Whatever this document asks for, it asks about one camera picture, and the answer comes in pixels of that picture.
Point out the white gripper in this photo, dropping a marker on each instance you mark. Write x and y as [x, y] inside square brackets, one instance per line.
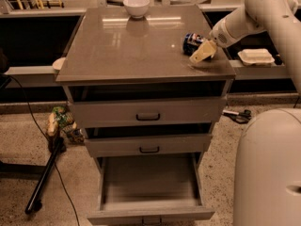
[220, 35]

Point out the blue pepsi can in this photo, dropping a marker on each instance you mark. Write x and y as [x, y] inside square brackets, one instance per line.
[191, 43]

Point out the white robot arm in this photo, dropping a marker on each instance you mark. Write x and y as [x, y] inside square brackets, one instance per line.
[266, 179]

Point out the grey drawer cabinet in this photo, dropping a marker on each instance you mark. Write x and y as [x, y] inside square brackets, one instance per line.
[110, 47]

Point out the middle grey drawer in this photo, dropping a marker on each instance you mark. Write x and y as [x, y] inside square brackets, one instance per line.
[148, 139]

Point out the grey drawer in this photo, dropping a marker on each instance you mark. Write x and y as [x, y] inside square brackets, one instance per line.
[148, 139]
[149, 190]
[138, 104]

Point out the top grey drawer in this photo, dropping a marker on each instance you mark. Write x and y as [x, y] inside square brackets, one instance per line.
[138, 104]

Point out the bottom grey drawer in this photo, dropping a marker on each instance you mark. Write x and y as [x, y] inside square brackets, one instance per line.
[149, 190]

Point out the white foam takeout container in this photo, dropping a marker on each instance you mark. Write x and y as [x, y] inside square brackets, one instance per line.
[251, 57]

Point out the black scissors on floor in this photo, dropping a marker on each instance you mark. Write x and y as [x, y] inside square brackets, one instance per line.
[238, 117]

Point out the white ceramic bowl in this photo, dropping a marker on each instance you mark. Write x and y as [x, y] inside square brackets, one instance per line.
[136, 8]

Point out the small white plate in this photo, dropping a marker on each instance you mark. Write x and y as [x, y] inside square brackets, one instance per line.
[57, 65]

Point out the green snack bag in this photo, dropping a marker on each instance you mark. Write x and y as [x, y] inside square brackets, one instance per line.
[60, 119]

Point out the black tripod leg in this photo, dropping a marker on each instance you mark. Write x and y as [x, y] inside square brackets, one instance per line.
[34, 203]

